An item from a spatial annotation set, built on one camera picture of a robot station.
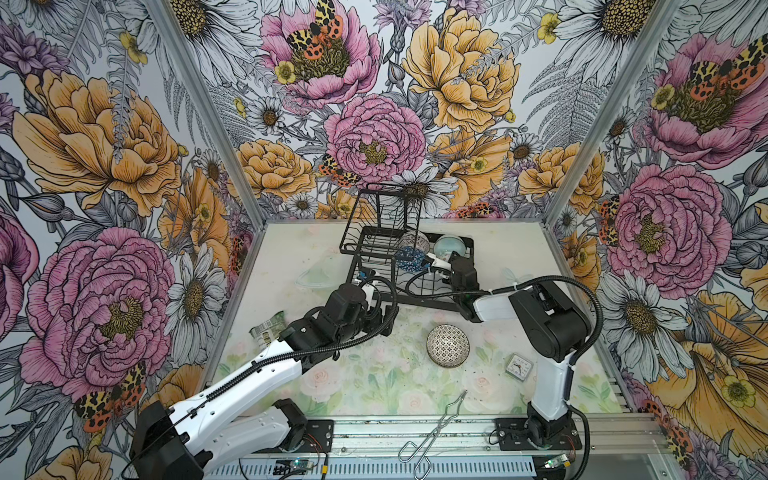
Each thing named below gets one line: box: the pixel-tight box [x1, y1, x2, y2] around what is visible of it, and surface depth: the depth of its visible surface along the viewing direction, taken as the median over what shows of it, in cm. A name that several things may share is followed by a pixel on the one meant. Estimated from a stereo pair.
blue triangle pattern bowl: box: [394, 246, 425, 273], surface depth 82 cm
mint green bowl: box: [434, 234, 466, 262], surface depth 107 cm
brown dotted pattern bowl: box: [426, 324, 471, 368], surface depth 87 cm
